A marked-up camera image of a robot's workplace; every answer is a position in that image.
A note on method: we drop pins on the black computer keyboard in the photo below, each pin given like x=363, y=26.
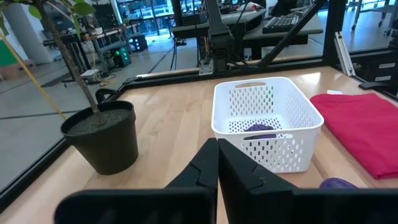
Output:
x=280, y=23

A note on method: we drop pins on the green leafy artificial plant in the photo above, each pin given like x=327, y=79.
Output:
x=84, y=8

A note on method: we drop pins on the white round column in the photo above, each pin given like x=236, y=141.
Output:
x=25, y=34

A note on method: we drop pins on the cluttered wooden workbench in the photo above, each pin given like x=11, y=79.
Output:
x=105, y=32

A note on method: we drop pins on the purple eggplant toy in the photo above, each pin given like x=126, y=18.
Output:
x=337, y=184

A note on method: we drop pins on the purple grape bunch toy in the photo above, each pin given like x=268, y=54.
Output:
x=258, y=128

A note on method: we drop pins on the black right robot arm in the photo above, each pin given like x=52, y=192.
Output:
x=220, y=40

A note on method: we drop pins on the white flat box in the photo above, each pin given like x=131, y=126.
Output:
x=89, y=73

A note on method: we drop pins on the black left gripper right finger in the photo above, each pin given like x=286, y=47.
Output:
x=248, y=199

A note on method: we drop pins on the computer case green lights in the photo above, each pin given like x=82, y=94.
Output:
x=122, y=57

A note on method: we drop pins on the brown cardboard box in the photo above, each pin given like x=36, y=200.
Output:
x=15, y=70

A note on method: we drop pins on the silver aluminium extrusion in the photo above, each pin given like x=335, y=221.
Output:
x=343, y=53

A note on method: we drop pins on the red folded cloth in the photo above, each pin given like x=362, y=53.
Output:
x=363, y=130

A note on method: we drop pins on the white perforated plastic basket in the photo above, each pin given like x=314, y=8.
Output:
x=221, y=102

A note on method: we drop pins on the black aluminium table frame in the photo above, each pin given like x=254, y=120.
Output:
x=334, y=25

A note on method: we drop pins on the black plant pot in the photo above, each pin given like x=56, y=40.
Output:
x=102, y=149

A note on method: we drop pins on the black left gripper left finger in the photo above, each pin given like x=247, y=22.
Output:
x=192, y=199

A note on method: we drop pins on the black computer case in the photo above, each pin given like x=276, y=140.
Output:
x=139, y=43

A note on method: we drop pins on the black stand white labels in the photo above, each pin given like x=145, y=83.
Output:
x=373, y=73

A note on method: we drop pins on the grey office desk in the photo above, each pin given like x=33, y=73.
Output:
x=308, y=29

